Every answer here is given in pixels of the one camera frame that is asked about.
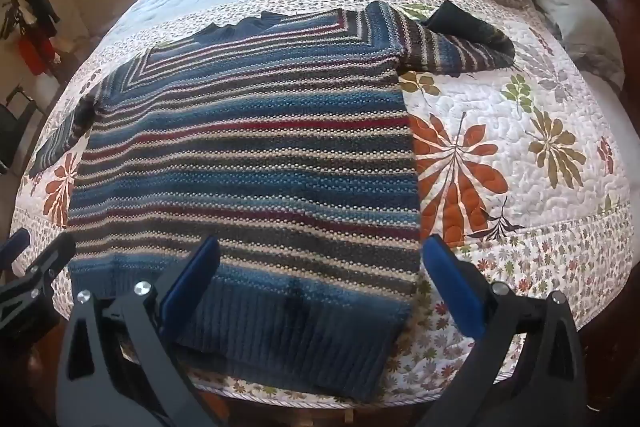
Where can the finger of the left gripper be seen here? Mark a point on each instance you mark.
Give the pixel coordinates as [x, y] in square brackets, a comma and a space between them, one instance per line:
[26, 302]
[13, 247]

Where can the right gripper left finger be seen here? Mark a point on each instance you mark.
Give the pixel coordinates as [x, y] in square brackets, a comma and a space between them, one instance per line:
[118, 366]

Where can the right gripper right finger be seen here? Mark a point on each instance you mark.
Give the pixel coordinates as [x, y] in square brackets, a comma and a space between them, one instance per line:
[525, 367]

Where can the striped knit sweater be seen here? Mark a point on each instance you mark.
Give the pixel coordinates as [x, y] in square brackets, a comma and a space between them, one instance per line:
[286, 138]

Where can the black chair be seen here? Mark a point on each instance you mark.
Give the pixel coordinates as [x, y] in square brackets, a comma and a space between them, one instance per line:
[15, 128]

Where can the floral quilted bedspread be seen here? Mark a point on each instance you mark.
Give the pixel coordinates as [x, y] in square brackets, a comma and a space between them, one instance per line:
[521, 173]

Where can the red bag on wall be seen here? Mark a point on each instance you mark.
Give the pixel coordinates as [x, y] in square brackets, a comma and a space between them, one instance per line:
[37, 52]

